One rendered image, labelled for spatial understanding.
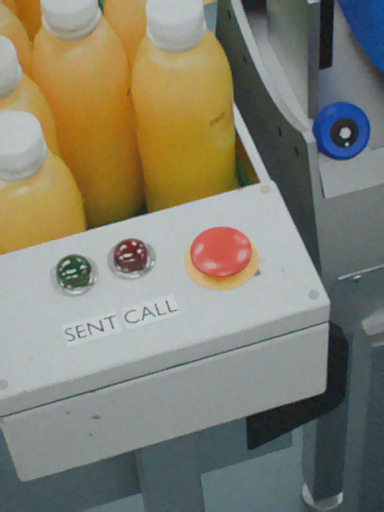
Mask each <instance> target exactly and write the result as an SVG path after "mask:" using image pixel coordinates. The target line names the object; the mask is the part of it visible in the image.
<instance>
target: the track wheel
mask: <svg viewBox="0 0 384 512"><path fill-rule="evenodd" d="M312 133H313V135H314V138H315V139H316V144H317V150H318V151H319V152H320V153H322V154H324V155H325V156H327V157H329V158H331V159H334V160H348V159H352V158H354V157H356V156H357V155H359V154H360V153H361V152H362V151H363V150H364V148H365V147H366V144H367V142H369V139H370V135H371V126H370V122H368V119H367V117H366V115H365V113H364V111H363V110H362V109H360V108H359V107H358V106H356V105H353V104H350V103H346V102H336V103H332V104H329V105H327V106H326V107H324V108H322V109H321V110H320V111H319V112H318V114H317V115H316V118H315V120H314V122H313V126H312Z"/></svg>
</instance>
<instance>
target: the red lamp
mask: <svg viewBox="0 0 384 512"><path fill-rule="evenodd" d="M112 258H113V262H114V265H115V267H116V268H118V269H119V270H122V271H125V272H135V271H139V270H141V269H142V268H144V267H145V266H146V265H147V262H149V260H150V251H149V248H147V246H146V244H145V243H144V242H143V241H142V240H140V239H137V238H127V239H123V240H121V241H119V242H118V243H117V244H116V245H115V246H114V248H113V254H112Z"/></svg>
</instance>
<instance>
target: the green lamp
mask: <svg viewBox="0 0 384 512"><path fill-rule="evenodd" d="M92 275H93V269H92V265H91V262H89V261H88V259H87V258H86V257H85V256H83V255H80V254H69V255H66V256H64V257H62V258H61V259H59V260H58V261H57V264H56V267H55V277H56V281H57V282H58V283H59V284H61V285H62V286H64V287H67V288H78V287H81V286H83V285H85V284H86V283H88V281H89V280H91V278H92Z"/></svg>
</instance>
